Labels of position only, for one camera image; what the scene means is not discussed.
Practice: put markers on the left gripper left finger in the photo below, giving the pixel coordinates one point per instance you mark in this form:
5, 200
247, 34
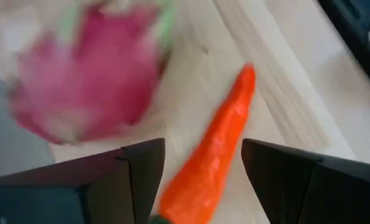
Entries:
79, 186

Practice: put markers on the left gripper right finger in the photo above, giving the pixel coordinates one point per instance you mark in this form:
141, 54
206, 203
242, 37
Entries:
312, 193

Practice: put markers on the orange carrot with green top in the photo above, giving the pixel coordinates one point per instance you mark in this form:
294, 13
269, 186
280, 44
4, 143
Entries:
209, 161

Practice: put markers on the pink dragon fruit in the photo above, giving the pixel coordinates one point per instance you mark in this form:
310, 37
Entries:
94, 77

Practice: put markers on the grey round mat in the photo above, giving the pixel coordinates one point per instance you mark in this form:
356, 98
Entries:
7, 140

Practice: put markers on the black aluminium table frame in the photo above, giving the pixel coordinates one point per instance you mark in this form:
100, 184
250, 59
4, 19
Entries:
352, 28

